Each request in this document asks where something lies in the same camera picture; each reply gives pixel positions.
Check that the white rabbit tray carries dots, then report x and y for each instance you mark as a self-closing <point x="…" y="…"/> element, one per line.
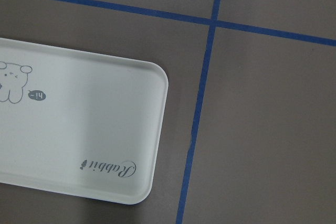
<point x="80" y="123"/>

